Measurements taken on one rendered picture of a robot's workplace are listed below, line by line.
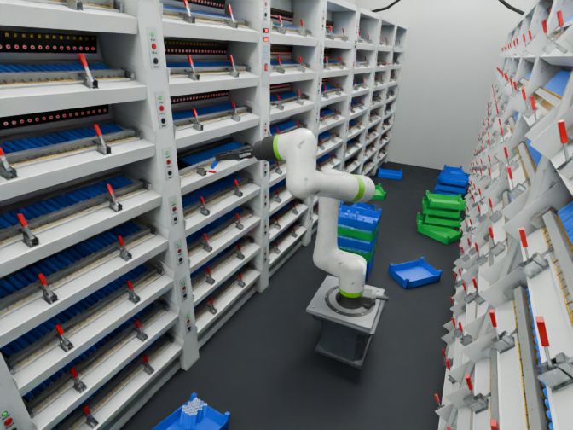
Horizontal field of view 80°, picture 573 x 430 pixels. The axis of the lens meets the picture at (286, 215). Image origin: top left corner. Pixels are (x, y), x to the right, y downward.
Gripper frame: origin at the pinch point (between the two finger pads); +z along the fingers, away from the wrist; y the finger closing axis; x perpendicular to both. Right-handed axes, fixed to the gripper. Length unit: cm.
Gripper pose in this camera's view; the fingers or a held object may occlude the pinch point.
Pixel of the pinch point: (224, 155)
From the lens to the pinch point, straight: 140.7
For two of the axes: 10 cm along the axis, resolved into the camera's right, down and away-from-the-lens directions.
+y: -4.6, 3.8, -8.0
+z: -8.6, 0.2, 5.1
